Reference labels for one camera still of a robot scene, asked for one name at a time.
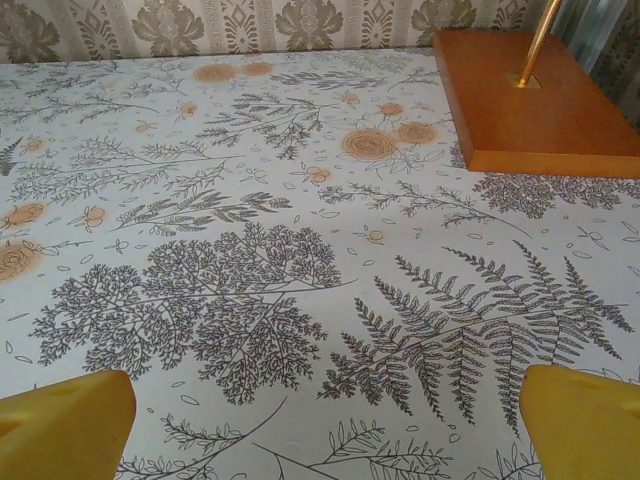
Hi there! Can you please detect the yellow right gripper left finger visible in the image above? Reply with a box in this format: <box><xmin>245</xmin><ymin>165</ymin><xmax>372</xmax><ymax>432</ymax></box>
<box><xmin>0</xmin><ymin>369</ymin><xmax>137</xmax><ymax>480</ymax></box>

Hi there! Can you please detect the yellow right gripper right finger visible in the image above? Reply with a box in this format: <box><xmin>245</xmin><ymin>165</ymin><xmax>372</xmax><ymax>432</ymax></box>
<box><xmin>519</xmin><ymin>363</ymin><xmax>640</xmax><ymax>480</ymax></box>

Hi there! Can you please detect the floral tablecloth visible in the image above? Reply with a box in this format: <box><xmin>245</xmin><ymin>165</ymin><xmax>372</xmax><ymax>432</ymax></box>
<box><xmin>0</xmin><ymin>47</ymin><xmax>640</xmax><ymax>480</ymax></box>

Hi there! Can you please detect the wooden stand base block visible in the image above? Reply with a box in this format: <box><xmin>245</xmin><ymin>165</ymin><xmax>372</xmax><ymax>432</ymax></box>
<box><xmin>432</xmin><ymin>28</ymin><xmax>640</xmax><ymax>179</ymax></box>

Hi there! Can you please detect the red and gold ornament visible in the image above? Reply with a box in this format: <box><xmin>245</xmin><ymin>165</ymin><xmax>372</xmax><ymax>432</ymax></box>
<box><xmin>504</xmin><ymin>0</ymin><xmax>552</xmax><ymax>91</ymax></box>

